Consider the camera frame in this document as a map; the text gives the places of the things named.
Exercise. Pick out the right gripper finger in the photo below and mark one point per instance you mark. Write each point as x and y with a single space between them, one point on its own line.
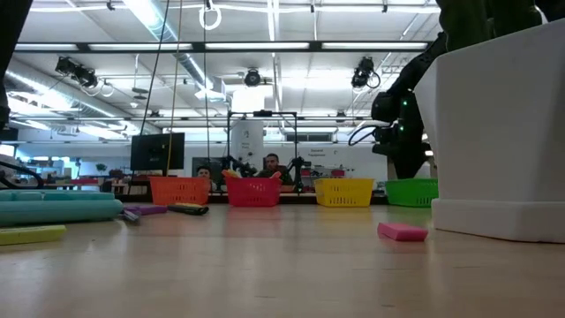
421 163
404 167

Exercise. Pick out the red plastic bin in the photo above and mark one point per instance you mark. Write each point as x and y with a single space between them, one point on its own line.
252 192

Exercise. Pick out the black pen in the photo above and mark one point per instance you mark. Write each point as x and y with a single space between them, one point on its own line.
190 210

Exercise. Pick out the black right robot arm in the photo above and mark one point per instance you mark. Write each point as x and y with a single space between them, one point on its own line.
419 66

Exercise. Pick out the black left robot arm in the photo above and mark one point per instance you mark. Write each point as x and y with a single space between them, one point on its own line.
11 44

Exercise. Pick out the green plastic bin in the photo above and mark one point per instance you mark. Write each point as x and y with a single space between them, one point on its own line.
410 193

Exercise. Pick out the yellow plastic bin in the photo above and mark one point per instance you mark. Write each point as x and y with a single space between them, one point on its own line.
343 192

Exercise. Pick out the person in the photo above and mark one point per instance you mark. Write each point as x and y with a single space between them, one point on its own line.
273 163
204 172

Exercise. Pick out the white cabinet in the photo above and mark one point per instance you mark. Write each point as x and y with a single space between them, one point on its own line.
247 141

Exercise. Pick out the round black ceiling device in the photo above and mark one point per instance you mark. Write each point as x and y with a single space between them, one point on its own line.
252 77

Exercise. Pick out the orange plastic bin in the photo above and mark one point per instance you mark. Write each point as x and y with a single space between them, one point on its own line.
178 191

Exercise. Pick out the black monitor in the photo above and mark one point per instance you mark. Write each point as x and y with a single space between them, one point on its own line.
157 151

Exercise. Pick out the blue calculator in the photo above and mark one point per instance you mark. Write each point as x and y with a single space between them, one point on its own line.
57 207

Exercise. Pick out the black ceiling camera fixture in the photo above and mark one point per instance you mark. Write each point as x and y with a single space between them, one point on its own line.
77 73
364 70

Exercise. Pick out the black overhead frame beam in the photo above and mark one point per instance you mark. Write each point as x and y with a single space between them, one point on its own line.
198 45

